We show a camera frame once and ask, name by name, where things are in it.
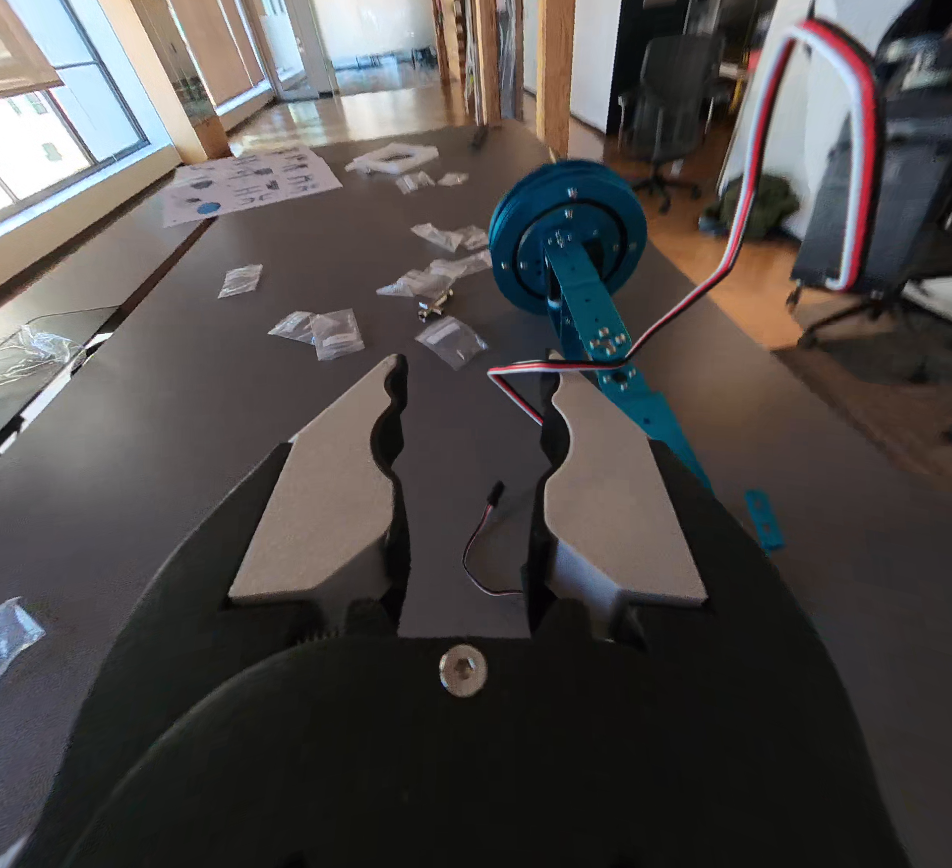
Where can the dark desk with wooden edge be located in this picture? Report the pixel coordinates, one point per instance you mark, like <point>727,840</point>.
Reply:
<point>186,436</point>

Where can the printed instruction sheet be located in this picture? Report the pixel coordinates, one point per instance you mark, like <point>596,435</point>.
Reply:
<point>253,183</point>

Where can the large glass window wall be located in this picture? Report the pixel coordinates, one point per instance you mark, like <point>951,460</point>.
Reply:
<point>67,102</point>

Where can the blue metal toy robot arm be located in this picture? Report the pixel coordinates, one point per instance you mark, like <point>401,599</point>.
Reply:
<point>520,243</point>

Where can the black office chair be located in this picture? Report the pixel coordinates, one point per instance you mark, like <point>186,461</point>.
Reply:
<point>669,94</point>

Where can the large clear plastic wrap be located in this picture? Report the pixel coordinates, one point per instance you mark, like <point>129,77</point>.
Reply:
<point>37,354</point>

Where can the white foam frame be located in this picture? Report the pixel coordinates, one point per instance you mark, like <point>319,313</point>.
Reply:
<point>364,161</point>

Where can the black screwdriver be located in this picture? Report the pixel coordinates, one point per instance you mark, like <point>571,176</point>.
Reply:
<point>478,137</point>

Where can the black servo motor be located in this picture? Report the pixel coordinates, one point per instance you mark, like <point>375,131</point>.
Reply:
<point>892,198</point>

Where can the scattered clear plastic parts bags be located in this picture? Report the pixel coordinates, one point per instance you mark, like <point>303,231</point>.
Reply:
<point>338,336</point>

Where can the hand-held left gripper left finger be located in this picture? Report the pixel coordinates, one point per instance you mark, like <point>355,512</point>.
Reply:
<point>320,511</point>

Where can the dark green bag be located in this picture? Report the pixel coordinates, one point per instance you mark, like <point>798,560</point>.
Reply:
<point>751,209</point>

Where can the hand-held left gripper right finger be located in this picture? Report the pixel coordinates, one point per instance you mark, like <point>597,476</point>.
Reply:
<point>625,526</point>

